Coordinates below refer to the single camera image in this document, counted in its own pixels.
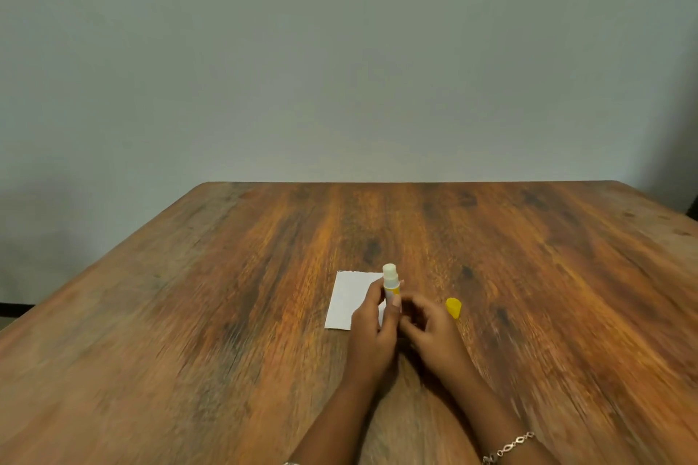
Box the person's right forearm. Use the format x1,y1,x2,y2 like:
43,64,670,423
443,364,562,465

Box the silver chain bracelet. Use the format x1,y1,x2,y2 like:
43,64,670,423
482,431,536,465

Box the person's right hand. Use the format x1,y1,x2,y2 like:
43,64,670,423
400,294,476,383

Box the yellow white glue stick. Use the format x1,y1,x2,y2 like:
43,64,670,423
382,263,402,313

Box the person's left hand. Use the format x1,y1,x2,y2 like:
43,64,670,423
345,278,404,381

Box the white paper sheet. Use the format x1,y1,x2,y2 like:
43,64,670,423
324,271,387,331

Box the person's left forearm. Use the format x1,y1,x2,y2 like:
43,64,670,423
287,367,394,465

